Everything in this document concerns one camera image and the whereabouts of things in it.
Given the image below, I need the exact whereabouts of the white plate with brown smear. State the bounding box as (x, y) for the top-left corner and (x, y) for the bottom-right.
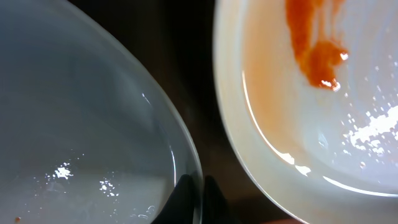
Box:
(1, 1), (203, 223)

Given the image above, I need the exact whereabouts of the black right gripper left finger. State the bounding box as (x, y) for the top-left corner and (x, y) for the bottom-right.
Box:
(151, 174), (195, 224)

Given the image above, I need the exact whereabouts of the large dark brown tray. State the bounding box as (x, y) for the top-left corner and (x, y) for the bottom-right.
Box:
(72, 0), (294, 223)

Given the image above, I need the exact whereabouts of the white plate with red sauce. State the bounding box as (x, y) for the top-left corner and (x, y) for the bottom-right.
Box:
(213, 0), (397, 223)

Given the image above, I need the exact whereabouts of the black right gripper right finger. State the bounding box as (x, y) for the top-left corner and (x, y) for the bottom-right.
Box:
(202, 175), (239, 224)

